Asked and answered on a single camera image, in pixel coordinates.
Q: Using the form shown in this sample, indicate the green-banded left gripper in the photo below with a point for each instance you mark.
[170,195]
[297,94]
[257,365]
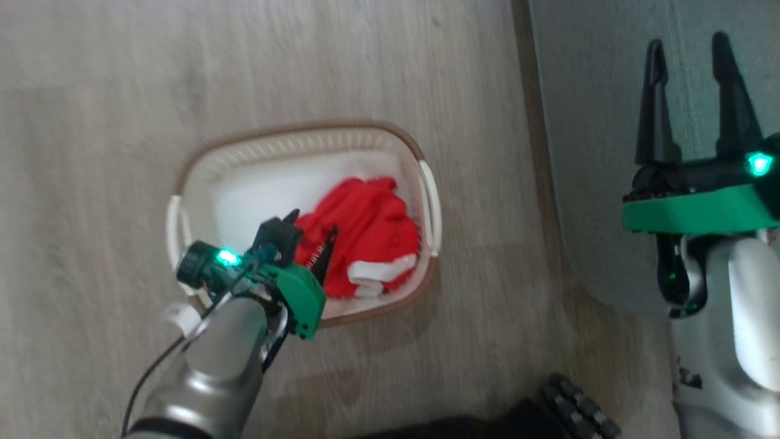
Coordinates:
[298,299]

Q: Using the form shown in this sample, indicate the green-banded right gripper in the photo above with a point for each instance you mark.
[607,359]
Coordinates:
[701,201]

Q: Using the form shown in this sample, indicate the red white-trimmed shorts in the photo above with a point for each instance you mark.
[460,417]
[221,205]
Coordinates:
[365,219]

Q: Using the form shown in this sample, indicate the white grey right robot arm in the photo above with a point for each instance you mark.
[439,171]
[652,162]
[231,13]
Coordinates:
[743,341]

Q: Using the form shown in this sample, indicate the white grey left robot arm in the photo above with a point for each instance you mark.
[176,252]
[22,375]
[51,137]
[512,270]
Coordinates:
[219,366]

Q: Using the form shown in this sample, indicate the black wheeled robot base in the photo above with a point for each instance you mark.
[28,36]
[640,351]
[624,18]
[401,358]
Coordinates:
[548,411]

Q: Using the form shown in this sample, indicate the grey fabric sofa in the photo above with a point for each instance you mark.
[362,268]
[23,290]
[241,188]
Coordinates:
[597,122]

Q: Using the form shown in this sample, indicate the white brown-rimmed laundry basket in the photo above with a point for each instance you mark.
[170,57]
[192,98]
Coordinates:
[274,177]

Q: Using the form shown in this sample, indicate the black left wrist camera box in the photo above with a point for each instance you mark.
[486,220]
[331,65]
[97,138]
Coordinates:
[277,238]

